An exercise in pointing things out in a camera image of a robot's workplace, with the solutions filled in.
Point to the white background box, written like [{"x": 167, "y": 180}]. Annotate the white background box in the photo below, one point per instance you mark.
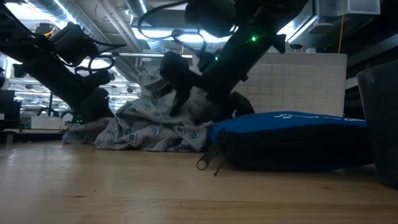
[{"x": 45, "y": 122}]

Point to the blue first aid pouch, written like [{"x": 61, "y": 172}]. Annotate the blue first aid pouch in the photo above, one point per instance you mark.
[{"x": 289, "y": 140}]

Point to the grey diamond-patterned cloth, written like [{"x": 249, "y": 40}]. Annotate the grey diamond-patterned cloth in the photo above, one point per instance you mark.
[{"x": 149, "y": 124}]

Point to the grey plastic tray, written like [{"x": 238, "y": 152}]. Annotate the grey plastic tray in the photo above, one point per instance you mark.
[{"x": 382, "y": 124}]

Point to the white perforated plastic basket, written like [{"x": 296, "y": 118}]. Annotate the white perforated plastic basket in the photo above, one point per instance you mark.
[{"x": 295, "y": 84}]

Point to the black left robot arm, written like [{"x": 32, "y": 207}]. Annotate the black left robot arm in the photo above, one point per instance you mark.
[{"x": 46, "y": 71}]

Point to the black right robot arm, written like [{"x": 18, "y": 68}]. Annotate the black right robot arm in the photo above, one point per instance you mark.
[{"x": 248, "y": 31}]

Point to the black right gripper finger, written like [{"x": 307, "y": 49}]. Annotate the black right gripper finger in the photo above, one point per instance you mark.
[
  {"x": 242, "y": 104},
  {"x": 177, "y": 81}
]

